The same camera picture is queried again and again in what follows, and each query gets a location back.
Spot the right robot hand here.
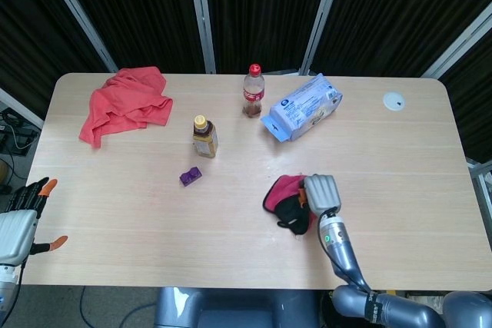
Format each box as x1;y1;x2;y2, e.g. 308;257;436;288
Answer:
297;174;343;217

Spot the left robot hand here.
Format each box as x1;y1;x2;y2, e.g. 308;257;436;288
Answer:
0;177;69;267

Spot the pink and black cloth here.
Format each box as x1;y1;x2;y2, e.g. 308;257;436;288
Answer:
262;174;318;237

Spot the orange cloth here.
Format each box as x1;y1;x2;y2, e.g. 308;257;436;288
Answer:
78;66;175;150

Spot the blue white tissue pack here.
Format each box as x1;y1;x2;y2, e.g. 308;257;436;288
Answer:
260;72;343;144

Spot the red-capped cola bottle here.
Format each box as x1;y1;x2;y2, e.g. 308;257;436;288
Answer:
241;63;267;118

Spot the yellow-capped tea bottle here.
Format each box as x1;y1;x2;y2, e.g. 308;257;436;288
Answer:
191;114;219;159

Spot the purple toy building block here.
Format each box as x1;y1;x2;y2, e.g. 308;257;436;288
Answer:
178;166;204;188

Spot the grey robot torso base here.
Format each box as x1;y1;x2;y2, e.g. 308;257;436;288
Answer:
153;287;321;328

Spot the white metal rack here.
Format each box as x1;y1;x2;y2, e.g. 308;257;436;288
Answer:
465;157;492;237

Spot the black curtain panel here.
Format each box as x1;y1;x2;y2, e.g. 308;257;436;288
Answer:
0;0;110;121
310;0;492;78
55;0;209;74
202;0;332;75
437;35;492;164

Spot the floor cable bundle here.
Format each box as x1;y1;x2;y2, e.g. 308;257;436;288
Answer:
0;107;40;194

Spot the white cable grommet cap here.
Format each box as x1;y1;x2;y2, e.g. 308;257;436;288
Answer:
382;91;406;112

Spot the grey partition frame post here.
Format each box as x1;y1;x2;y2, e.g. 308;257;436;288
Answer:
37;0;119;74
420;4;492;79
299;0;347;76
0;87;45;130
186;0;218;75

